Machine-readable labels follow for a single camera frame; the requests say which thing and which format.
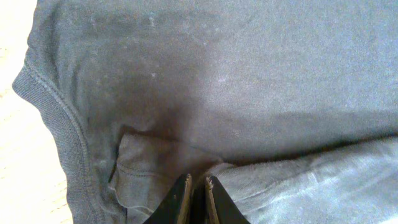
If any dark teal t-shirt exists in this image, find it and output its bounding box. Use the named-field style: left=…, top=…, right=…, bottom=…
left=12, top=1, right=397, bottom=223

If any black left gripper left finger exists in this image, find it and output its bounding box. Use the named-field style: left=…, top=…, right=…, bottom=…
left=144, top=174, right=192, bottom=224

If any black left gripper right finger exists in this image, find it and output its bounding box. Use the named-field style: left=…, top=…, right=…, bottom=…
left=205, top=176, right=249, bottom=224

